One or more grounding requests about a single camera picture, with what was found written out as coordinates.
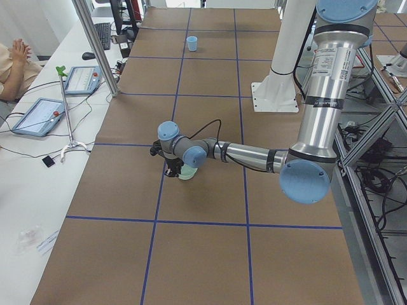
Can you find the clear plastic bag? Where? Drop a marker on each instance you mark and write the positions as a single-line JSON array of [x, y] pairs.
[[28, 238]]

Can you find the small black square device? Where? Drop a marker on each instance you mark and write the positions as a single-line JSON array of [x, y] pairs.
[[48, 161]]

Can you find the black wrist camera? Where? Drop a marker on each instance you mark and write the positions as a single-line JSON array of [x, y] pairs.
[[156, 149]]

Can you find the near teach pendant tablet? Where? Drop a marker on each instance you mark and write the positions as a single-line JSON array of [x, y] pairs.
[[40, 118]]

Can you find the far teach pendant tablet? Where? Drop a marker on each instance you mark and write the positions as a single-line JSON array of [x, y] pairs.
[[82, 80]]

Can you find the teach pendant tablet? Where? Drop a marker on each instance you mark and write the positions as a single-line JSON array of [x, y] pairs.
[[82, 80], [40, 118]]

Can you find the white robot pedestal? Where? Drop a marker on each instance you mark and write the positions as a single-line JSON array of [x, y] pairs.
[[277, 93]]

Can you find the light blue cup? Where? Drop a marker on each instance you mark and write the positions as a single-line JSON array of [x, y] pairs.
[[192, 43]]

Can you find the black keyboard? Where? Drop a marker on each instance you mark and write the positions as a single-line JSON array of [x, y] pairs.
[[103, 31]]

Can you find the mint green bowl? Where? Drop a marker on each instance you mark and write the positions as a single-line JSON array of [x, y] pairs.
[[187, 172]]

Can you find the metal stand with green clip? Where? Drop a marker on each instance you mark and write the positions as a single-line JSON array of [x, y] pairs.
[[72, 142]]

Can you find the seated person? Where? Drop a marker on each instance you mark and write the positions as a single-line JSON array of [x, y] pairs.
[[18, 72]]

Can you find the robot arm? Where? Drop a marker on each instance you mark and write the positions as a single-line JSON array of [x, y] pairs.
[[305, 168]]

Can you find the aluminium frame post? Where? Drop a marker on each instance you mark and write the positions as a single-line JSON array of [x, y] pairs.
[[85, 18]]

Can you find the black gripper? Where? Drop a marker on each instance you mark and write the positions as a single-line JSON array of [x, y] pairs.
[[174, 165]]

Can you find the black computer mouse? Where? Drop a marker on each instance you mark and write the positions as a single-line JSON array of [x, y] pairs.
[[88, 55]]

